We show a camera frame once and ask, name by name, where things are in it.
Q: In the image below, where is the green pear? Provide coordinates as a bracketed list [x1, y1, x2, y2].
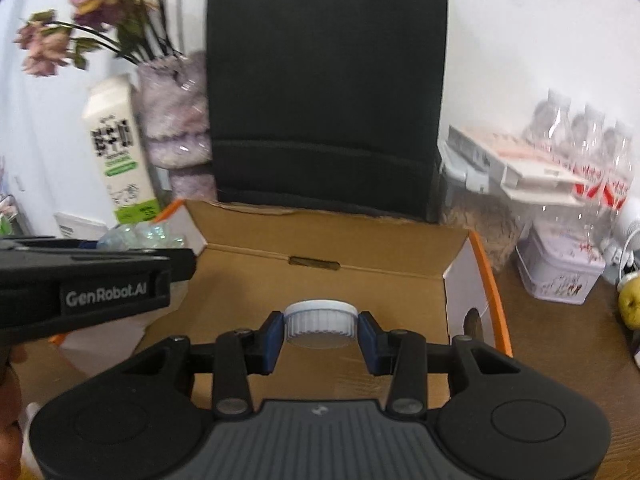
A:
[619, 275, 640, 331]

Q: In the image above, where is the cardboard box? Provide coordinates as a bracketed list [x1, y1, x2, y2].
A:
[47, 199, 513, 411]

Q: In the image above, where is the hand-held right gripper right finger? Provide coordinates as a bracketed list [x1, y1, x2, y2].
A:
[357, 311, 521, 418]

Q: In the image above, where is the white milk carton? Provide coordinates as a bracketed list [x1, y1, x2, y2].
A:
[81, 74, 161, 226]

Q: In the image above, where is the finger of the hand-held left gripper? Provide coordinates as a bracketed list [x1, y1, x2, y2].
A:
[170, 249, 197, 283]

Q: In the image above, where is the white charger with cable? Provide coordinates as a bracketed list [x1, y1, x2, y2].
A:
[600, 205, 640, 286]

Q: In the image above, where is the clear storage container white lid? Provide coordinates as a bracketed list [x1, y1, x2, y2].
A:
[439, 140, 591, 271]

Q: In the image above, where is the person's left hand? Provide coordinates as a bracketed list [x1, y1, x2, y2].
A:
[0, 347, 27, 480]

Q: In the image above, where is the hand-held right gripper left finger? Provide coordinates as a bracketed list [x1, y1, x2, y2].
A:
[120, 311, 283, 418]

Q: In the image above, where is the white floral tin box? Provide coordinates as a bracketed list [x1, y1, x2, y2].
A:
[515, 222, 606, 306]

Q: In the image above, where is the wire basket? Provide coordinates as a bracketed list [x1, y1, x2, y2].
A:
[0, 195, 18, 236]

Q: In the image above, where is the purple glass vase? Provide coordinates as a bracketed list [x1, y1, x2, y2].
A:
[135, 52, 218, 201]

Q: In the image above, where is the flat white box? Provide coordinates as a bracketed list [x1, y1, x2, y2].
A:
[447, 125, 576, 186]

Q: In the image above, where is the white ribbed jar lid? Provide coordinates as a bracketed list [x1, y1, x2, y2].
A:
[282, 300, 360, 350]

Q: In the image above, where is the white plastic device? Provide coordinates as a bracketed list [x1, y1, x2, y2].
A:
[54, 211, 108, 241]

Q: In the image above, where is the black paper bag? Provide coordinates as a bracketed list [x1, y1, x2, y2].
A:
[205, 0, 448, 223]

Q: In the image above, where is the clear water bottle red label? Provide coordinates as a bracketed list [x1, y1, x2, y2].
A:
[520, 88, 576, 241]
[565, 104, 608, 251]
[600, 119, 637, 261]

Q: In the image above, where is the crushed clear plastic bottle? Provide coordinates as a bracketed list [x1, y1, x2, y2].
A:
[97, 222, 188, 251]

